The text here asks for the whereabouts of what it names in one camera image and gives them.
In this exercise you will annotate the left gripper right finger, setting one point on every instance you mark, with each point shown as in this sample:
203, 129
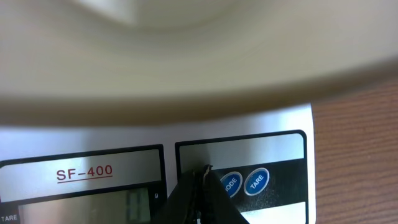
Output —
214, 204

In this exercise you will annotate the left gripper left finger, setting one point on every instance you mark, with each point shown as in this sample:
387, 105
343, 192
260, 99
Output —
180, 203

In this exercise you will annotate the white digital kitchen scale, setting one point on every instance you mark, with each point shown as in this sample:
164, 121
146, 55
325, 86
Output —
265, 162

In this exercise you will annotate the white ceramic bowl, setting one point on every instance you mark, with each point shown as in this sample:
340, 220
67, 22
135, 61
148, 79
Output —
97, 63

